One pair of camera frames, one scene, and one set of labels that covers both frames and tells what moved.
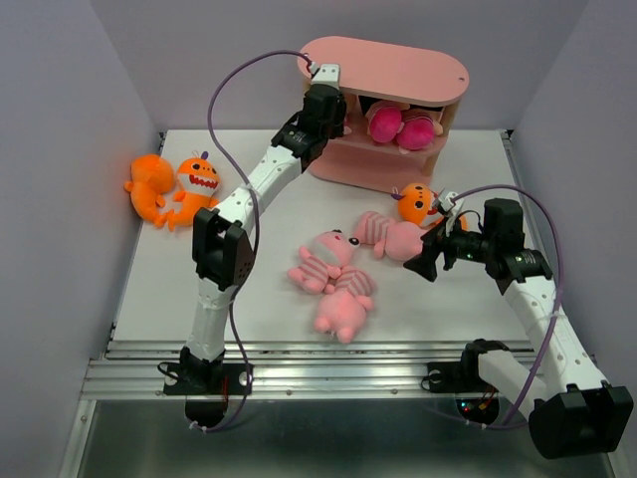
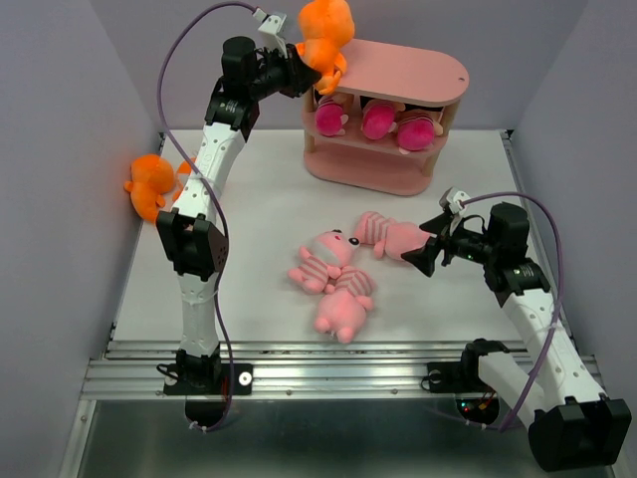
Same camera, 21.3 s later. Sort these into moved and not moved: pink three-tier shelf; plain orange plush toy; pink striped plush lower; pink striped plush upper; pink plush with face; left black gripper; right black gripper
Moved: left black gripper
Not moved: pink plush with face; right black gripper; plain orange plush toy; pink striped plush lower; pink three-tier shelf; pink striped plush upper
